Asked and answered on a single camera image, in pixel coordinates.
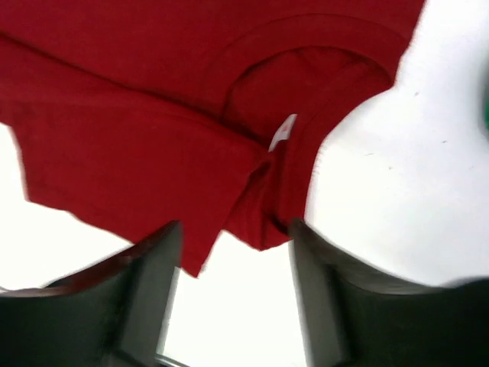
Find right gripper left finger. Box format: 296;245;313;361
1;221;183;366

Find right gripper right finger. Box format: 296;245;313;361
290;219;488;366

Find red t shirt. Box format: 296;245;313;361
1;1;424;276

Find green t shirt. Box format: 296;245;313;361
477;53;489;141

